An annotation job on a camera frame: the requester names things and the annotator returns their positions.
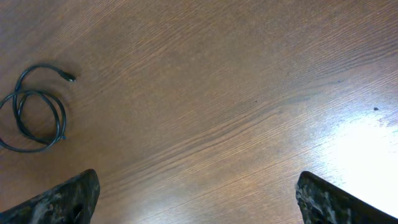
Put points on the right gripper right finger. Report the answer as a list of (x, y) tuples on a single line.
[(321, 202)]

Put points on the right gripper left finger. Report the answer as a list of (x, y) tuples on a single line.
[(73, 201)]

